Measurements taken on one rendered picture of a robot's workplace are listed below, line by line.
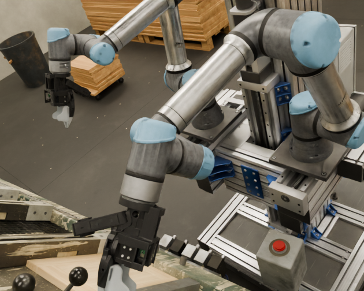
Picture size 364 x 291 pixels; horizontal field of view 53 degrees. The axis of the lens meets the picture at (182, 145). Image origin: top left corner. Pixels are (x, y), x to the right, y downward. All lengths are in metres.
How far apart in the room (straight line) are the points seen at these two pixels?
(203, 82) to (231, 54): 0.10
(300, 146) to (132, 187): 0.80
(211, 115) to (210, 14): 3.16
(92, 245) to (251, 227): 1.14
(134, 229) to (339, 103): 0.66
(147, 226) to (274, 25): 0.53
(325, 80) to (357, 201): 1.43
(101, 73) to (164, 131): 3.77
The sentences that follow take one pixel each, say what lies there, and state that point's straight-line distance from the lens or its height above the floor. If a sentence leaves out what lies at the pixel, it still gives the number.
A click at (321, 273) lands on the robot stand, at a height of 0.21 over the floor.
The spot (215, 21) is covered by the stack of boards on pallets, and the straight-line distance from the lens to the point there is 4.75.
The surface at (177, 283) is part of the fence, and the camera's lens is 1.22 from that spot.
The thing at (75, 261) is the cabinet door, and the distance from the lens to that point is 1.28.
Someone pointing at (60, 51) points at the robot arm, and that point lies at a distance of 1.38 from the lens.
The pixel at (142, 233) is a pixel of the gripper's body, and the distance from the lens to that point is 0.69.
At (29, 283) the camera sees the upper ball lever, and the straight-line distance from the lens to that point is 0.71.
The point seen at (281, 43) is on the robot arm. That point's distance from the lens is 0.88.
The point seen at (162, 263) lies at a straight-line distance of 1.37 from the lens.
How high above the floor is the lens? 1.99
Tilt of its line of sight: 38 degrees down
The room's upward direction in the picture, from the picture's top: 20 degrees counter-clockwise
